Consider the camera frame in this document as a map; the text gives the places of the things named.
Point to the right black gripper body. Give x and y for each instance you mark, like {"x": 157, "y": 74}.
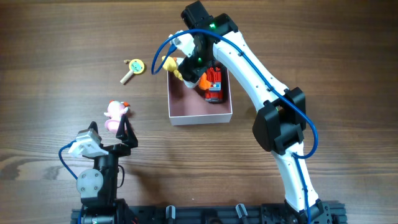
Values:
{"x": 189, "y": 72}

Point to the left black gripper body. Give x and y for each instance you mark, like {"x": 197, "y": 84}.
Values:
{"x": 115, "y": 149}

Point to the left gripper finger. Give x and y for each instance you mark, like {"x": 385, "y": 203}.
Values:
{"x": 125, "y": 133}
{"x": 93, "y": 129}

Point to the white plush duck toy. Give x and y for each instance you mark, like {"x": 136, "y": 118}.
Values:
{"x": 171, "y": 64}

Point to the red toy fire truck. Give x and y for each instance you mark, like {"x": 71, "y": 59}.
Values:
{"x": 214, "y": 94}

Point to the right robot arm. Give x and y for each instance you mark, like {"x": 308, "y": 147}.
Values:
{"x": 281, "y": 126}

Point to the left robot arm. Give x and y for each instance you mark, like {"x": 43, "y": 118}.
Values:
{"x": 98, "y": 186}

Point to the pink plush chick toy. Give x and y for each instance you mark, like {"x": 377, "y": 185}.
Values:
{"x": 114, "y": 113}

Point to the pink open cardboard box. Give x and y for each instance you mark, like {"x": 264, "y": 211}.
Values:
{"x": 188, "y": 106}

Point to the wooden rattle drum toy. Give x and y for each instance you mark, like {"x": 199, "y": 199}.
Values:
{"x": 136, "y": 67}

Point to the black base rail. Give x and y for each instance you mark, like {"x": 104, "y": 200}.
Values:
{"x": 265, "y": 213}

